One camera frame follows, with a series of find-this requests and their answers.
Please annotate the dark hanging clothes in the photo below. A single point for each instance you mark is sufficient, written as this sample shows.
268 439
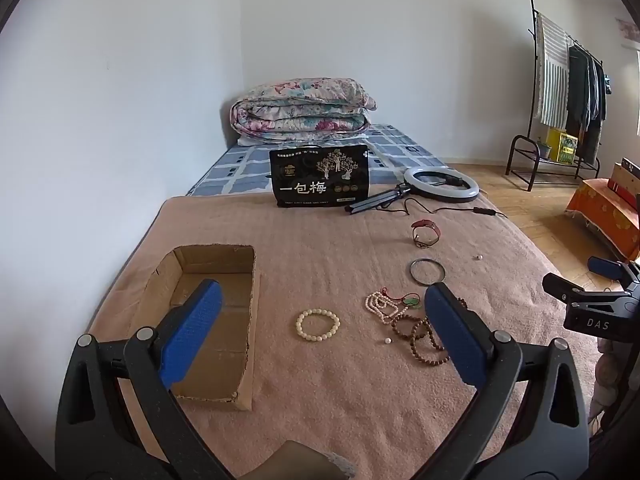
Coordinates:
586 106

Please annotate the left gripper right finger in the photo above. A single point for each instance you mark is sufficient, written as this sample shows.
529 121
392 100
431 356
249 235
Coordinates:
527 418

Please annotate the open cardboard box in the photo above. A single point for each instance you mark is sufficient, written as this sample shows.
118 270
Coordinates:
202 300

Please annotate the striped hanging cloth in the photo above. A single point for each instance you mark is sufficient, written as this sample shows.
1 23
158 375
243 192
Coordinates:
552 72

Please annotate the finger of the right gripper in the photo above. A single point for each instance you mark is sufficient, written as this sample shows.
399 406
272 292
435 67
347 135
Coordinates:
613 270
573 295

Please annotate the books on orange box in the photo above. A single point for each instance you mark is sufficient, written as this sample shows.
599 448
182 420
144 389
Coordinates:
625 181

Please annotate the right gloved hand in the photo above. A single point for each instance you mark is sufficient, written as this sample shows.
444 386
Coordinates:
607 375

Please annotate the folded floral quilt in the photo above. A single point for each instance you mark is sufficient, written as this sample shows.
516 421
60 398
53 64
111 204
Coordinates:
302 109

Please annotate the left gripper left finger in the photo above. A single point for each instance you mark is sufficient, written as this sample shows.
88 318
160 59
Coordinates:
118 418

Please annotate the folded tripod stand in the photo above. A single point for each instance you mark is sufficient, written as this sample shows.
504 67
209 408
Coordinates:
380 199

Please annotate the yellow green box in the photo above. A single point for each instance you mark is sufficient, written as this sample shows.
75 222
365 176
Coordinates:
562 146

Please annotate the orange covered box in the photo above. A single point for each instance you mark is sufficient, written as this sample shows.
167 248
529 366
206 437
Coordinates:
609 214

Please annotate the red cord jade pendant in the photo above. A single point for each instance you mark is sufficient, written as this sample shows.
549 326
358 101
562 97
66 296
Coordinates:
412 300

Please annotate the black clothes rack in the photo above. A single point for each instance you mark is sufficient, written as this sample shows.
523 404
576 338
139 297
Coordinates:
529 150

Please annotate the dark metal bangle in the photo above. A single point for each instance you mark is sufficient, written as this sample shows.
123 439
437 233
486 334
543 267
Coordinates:
426 271

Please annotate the red strap wristwatch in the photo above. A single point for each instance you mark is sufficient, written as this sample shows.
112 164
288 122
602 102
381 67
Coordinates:
425 233

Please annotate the white ring light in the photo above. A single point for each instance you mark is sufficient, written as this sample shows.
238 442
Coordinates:
444 184

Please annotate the black snack bag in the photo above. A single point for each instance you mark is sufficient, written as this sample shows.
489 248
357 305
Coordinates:
319 176

